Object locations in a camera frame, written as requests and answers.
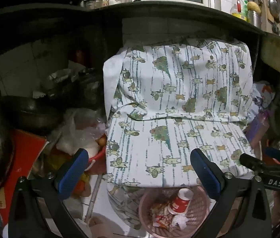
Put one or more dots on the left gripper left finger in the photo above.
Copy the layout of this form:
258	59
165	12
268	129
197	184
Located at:
25	216

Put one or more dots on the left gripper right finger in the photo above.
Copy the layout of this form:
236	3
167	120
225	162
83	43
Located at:
253	217

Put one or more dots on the white red paper cup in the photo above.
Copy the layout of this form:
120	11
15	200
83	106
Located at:
180	203

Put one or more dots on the crumpled trash in basket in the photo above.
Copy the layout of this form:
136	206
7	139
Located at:
162	218

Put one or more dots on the dark kitchen counter top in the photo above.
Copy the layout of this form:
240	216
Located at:
18	24

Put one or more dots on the purple plastic bottle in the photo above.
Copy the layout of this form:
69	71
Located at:
258	128

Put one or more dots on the red cardboard box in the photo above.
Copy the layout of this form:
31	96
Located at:
27	148

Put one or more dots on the pink plastic waste basket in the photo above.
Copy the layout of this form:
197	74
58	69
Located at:
196	213

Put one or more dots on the red plastic bucket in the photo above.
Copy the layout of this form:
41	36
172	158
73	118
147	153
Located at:
97	164

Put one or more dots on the white blue plastic bag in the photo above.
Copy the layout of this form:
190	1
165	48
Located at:
262	96

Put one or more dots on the clear plastic bag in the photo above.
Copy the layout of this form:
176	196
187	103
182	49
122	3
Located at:
83	127

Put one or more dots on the dark metal pot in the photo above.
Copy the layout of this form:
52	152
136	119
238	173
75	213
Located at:
37	116

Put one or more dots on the cartoon print cloth cover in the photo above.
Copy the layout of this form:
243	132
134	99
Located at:
163	101

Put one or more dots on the steel cup with potato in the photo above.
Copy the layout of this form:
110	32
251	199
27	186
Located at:
254	14

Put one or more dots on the hanging metal ladle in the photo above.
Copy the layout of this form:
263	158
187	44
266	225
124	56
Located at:
274	8

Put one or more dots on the cooking oil bottle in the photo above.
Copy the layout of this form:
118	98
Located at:
238	9

